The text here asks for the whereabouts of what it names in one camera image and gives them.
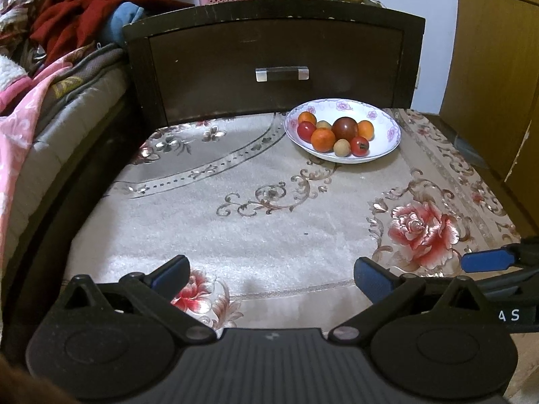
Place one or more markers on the white fleece blanket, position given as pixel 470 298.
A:
pixel 9 73

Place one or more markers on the red garment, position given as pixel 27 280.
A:
pixel 71 12

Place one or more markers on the brown floral quilt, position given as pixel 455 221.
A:
pixel 19 8

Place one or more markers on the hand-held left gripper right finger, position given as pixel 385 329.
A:
pixel 371 280

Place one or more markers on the dark red plum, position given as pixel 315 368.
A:
pixel 346 128

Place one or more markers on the grey mattress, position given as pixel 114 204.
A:
pixel 84 101

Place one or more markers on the white floral plate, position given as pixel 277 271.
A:
pixel 385 134

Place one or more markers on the orange tangerine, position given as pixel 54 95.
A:
pixel 307 117
pixel 323 139
pixel 365 129

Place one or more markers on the red tomato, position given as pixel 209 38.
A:
pixel 306 131
pixel 359 146

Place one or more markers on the dark bed frame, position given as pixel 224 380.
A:
pixel 84 168

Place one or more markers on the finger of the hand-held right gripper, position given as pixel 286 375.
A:
pixel 490 259

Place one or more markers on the wooden wardrobe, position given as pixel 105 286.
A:
pixel 492 71

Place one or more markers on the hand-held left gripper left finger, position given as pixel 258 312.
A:
pixel 173 272

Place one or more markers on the small tan longan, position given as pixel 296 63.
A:
pixel 323 125
pixel 341 147

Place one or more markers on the pink blanket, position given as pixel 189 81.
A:
pixel 25 105

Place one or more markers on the blue cloth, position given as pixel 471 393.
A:
pixel 122 21

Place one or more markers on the beige floral rug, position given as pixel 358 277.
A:
pixel 252 227

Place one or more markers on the dark wooden nightstand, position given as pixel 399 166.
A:
pixel 210 63

